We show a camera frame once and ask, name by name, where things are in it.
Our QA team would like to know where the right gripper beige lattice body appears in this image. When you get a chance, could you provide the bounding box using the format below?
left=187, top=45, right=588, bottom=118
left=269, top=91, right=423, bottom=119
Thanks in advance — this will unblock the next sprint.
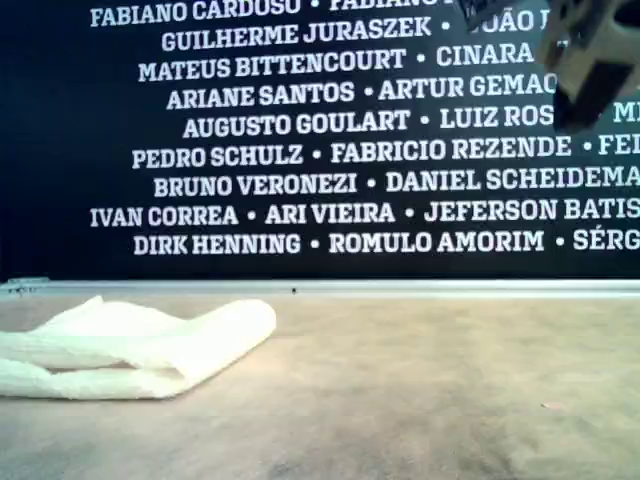
left=544, top=0, right=640, bottom=26

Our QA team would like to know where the right gripper moving beige finger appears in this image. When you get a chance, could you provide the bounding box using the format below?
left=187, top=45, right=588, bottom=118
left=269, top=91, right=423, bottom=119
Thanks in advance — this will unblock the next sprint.
left=539, top=17, right=640, bottom=134

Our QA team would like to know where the cream white terry cloth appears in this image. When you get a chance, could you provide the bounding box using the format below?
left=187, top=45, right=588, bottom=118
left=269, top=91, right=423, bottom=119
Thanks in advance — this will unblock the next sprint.
left=0, top=294, right=278, bottom=401

